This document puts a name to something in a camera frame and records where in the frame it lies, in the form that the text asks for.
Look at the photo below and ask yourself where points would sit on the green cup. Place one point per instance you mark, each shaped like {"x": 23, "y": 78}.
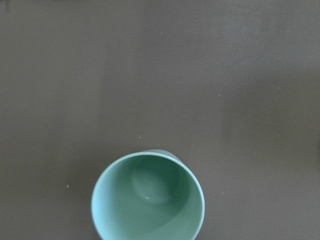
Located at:
{"x": 148, "y": 195}

